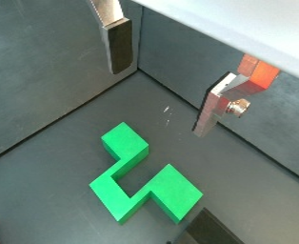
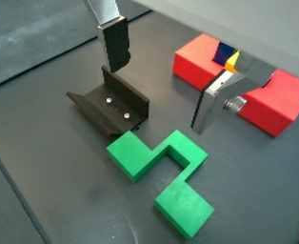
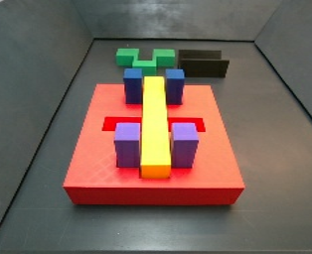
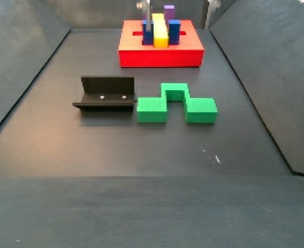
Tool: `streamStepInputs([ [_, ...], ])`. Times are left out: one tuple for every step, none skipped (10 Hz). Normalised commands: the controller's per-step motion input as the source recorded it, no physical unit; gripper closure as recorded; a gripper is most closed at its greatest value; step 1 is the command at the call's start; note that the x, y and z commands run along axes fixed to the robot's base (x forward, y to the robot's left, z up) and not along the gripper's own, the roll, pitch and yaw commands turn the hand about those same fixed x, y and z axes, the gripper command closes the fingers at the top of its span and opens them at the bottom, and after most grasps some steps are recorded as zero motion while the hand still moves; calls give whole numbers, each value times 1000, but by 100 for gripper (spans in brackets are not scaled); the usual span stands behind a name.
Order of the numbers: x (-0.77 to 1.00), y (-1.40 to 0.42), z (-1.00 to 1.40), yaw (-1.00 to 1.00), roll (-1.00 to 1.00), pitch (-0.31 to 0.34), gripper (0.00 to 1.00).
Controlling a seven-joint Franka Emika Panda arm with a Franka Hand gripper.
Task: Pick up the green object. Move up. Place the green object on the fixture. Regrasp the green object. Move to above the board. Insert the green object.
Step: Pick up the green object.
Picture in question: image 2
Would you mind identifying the dark blue block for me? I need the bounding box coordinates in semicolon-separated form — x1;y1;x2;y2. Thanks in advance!
213;42;236;66

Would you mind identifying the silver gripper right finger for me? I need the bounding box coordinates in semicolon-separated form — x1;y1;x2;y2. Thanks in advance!
191;51;276;134

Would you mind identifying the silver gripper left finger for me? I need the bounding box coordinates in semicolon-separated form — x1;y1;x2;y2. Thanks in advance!
84;0;131;72

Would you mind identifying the black angled fixture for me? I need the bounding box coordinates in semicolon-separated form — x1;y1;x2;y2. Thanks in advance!
67;66;149;137

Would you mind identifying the red base board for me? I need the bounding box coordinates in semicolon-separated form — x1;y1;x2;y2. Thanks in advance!
173;34;299;137

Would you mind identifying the green U-shaped block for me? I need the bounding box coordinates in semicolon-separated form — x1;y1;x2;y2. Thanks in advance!
107;131;215;239

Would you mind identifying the yellow long block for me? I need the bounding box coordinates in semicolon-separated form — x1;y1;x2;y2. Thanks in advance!
225;51;240;73

